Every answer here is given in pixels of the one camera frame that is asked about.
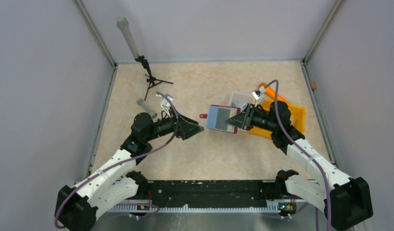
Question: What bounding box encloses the dark grey credit card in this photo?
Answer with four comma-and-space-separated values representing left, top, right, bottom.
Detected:
215, 107, 236, 133

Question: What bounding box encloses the red card holder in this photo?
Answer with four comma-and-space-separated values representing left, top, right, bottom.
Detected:
199, 105, 241, 134

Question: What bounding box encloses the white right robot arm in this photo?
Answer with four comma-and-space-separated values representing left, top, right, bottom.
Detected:
226, 101, 373, 231

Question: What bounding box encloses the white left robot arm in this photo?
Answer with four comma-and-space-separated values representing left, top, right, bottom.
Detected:
54, 112, 204, 231

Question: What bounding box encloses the white plastic bin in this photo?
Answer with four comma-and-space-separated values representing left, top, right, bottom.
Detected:
228, 91, 255, 110

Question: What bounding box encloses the orange plastic cylinder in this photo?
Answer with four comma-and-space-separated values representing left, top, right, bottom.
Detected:
259, 82, 289, 103

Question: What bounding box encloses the yellow plastic double bin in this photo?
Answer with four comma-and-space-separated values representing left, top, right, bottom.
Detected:
248, 100, 306, 138

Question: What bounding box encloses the grey toy block bar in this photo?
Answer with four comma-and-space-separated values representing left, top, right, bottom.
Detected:
136, 98, 158, 119

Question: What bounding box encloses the black mini tripod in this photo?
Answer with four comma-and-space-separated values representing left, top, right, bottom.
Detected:
135, 55, 173, 101

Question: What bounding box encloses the grey tube on tripod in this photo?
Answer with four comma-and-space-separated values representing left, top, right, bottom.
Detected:
116, 15, 140, 61

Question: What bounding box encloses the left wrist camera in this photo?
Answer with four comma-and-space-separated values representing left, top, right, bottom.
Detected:
156, 94, 174, 114

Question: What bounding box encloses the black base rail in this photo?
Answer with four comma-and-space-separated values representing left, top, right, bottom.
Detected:
117, 179, 308, 209

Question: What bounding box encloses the small brown wall knob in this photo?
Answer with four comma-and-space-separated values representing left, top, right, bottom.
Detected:
310, 81, 317, 90

